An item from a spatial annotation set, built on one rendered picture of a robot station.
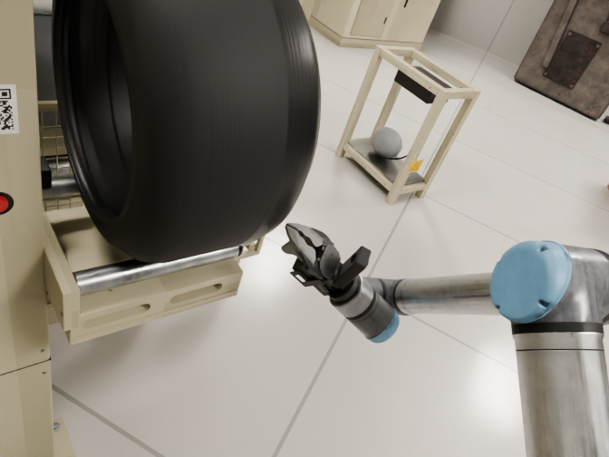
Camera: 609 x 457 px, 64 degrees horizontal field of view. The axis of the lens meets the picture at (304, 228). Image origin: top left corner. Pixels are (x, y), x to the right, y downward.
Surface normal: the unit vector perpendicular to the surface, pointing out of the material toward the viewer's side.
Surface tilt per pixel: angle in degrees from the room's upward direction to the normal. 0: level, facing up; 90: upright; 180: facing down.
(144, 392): 0
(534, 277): 81
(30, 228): 90
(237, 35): 44
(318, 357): 0
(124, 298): 0
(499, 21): 90
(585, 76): 90
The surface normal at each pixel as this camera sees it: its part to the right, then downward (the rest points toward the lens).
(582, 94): -0.57, 0.37
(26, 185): 0.56, 0.63
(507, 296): -0.90, -0.25
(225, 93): 0.62, 0.16
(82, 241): 0.29, -0.75
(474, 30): -0.40, 0.47
